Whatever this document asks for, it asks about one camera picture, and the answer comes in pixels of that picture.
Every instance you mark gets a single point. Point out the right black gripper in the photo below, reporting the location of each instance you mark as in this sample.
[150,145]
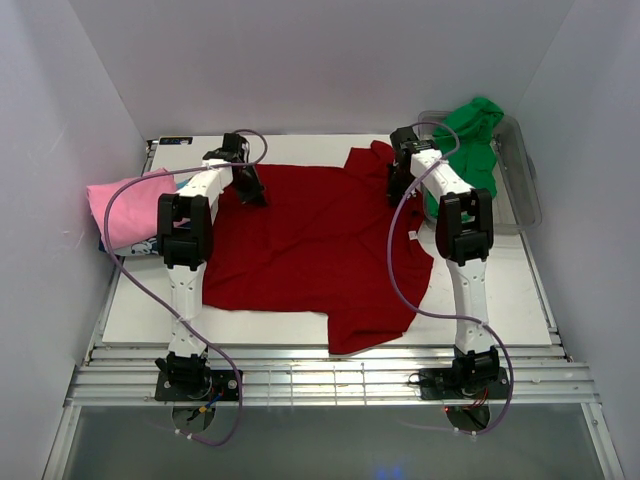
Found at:
[394,194]

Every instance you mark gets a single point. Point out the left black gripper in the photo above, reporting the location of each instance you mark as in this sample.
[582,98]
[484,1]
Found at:
[253,196]

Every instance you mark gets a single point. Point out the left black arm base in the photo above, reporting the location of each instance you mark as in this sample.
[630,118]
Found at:
[220,384]

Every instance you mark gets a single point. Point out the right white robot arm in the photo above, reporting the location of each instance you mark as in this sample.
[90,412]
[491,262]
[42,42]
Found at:
[464,236]

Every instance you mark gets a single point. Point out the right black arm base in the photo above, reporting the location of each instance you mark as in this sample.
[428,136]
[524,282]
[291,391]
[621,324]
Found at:
[444,384]

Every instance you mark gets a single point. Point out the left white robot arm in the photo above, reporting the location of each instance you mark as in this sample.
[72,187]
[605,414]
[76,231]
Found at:
[185,242]

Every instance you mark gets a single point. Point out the blue label sticker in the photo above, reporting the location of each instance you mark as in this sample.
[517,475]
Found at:
[175,140]

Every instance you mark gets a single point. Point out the green t-shirt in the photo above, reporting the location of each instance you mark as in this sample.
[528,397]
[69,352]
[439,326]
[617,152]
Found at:
[475,159]

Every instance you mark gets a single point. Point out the pink folded t-shirt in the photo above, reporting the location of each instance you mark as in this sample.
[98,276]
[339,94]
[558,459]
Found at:
[133,216]

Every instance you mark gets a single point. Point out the clear plastic bin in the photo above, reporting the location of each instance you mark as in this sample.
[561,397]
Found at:
[516,205]

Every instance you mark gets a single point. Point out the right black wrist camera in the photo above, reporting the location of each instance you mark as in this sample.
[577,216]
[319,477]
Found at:
[403,135]

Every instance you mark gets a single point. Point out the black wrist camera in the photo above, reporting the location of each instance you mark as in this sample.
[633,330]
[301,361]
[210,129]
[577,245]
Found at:
[235,148]
[403,135]

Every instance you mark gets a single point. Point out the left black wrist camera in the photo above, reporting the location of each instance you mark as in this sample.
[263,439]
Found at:
[235,148]

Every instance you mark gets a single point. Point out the aluminium frame rail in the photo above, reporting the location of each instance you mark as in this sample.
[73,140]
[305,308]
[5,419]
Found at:
[312,377]

